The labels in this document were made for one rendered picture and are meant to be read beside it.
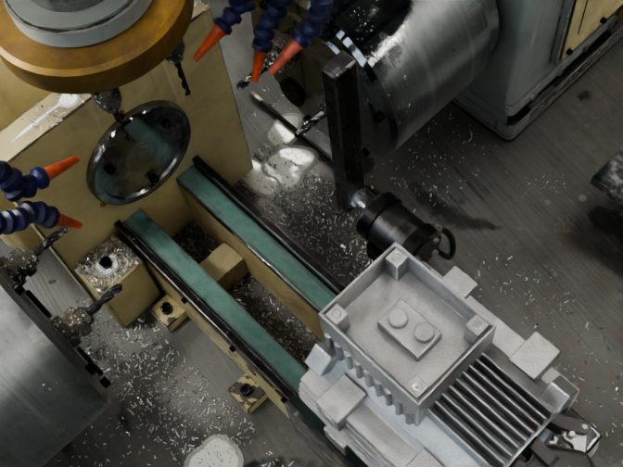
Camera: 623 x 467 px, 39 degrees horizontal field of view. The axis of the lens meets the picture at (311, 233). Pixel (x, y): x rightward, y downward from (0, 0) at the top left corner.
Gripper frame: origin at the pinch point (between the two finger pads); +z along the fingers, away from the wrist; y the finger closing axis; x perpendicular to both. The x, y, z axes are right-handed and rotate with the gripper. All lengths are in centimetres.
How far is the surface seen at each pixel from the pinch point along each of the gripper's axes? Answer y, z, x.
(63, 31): 6.8, 38.0, -21.6
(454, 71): -29.5, 23.0, 5.6
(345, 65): -11.6, 23.9, -13.0
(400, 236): -10.4, 13.3, 7.0
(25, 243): 18, 55, 32
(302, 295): -1.2, 19.3, 20.0
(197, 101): -7.6, 44.6, 12.4
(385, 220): -10.7, 15.9, 7.2
